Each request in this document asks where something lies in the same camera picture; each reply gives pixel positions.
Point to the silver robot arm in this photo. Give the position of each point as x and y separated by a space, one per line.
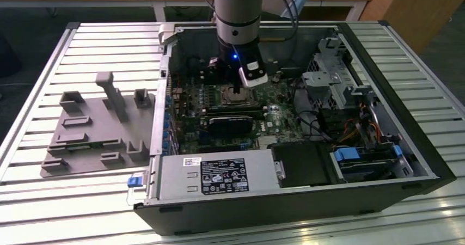
236 11

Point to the CPU socket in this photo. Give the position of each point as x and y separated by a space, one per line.
221 103

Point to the green RAM stick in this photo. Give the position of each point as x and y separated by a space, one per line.
233 110

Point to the black graphics card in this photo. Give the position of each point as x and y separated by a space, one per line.
230 123

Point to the green motherboard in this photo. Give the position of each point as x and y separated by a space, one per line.
280 114

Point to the perforated metal drive cage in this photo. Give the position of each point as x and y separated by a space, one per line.
326 87

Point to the small silver heat sink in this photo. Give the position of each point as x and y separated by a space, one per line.
266 142

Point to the black disk bay box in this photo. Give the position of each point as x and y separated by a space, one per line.
301 163

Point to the grey power supply unit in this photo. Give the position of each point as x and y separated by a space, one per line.
182 179

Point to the grey parts rack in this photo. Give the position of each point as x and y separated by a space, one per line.
94 136

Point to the blue case latch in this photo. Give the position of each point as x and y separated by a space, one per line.
134 181

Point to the hard disk in blue carrier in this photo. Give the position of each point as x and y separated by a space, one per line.
364 166

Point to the black open PC case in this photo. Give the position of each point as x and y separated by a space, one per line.
254 217

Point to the wooden cabinet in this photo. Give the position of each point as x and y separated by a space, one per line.
417 5

